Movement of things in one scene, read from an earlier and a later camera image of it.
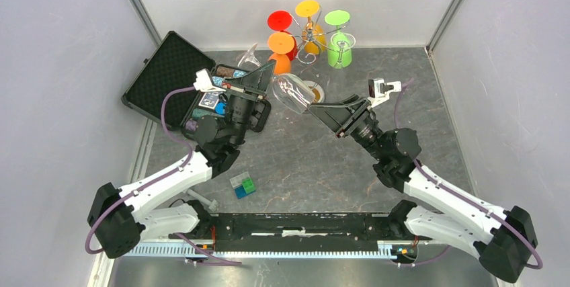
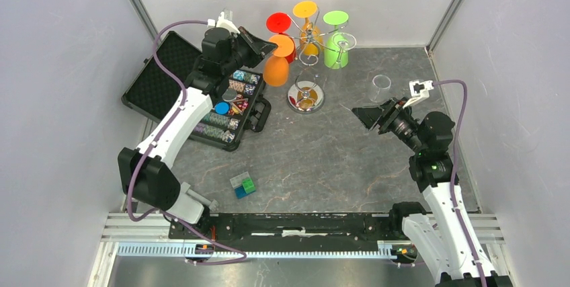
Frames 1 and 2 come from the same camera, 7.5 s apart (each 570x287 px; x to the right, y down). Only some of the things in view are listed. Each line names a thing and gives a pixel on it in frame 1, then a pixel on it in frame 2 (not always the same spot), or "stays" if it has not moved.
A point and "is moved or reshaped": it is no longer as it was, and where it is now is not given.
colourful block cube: x=242 y=185 stays
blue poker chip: x=220 y=107 stays
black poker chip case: x=172 y=66 stays
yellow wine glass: x=313 y=36 stays
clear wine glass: x=342 y=42 stays
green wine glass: x=339 y=51 stays
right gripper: x=335 y=115 -> x=369 y=115
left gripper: x=256 y=83 -> x=259 y=45
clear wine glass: x=292 y=93 is moved or reshaped
